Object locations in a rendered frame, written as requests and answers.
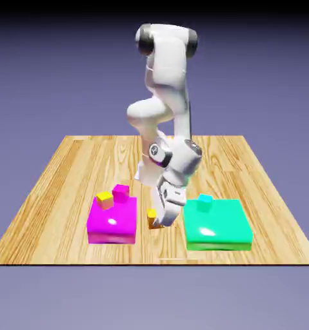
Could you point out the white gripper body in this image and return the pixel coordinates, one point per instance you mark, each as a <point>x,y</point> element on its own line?
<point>169,212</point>

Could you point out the small yellow cube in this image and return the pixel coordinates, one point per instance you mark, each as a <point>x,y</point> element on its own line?
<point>151,217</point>
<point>105,199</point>

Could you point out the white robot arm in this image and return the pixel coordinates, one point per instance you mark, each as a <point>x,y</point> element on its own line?
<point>169,67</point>

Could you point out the small cyan cube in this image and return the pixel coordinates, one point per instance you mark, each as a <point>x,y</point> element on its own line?
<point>204,202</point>

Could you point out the small magenta cube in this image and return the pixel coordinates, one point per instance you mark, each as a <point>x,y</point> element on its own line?
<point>121,193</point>

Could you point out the large green box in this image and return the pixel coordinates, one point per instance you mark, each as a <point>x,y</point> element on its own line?
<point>217,224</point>

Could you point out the large magenta box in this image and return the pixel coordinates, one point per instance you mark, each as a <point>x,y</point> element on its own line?
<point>113,221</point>

